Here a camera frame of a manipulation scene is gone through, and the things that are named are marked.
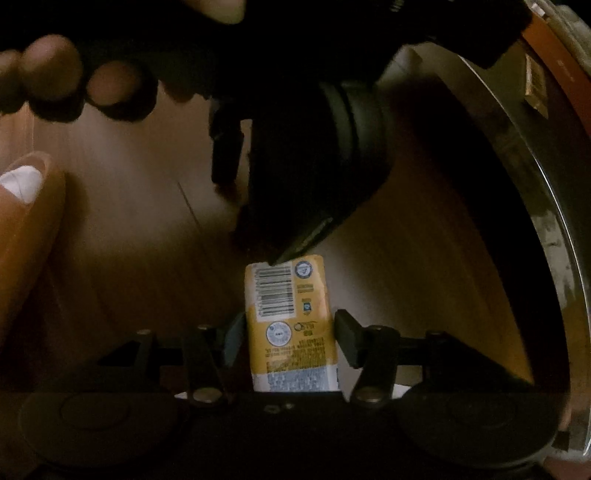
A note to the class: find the round silver metal bin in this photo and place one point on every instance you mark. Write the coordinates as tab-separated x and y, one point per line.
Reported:
549	230

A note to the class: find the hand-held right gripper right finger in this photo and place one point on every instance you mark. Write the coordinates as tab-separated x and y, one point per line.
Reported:
348	337

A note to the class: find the yellow snack packet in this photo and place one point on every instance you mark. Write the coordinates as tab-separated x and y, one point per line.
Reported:
291	332

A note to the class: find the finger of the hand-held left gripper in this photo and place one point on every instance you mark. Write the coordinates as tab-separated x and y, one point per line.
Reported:
295	194
226	147

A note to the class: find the person's left hand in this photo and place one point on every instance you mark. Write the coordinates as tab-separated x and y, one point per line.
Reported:
27	221

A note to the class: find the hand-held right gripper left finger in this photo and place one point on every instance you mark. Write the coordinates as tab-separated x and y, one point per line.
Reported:
233	339

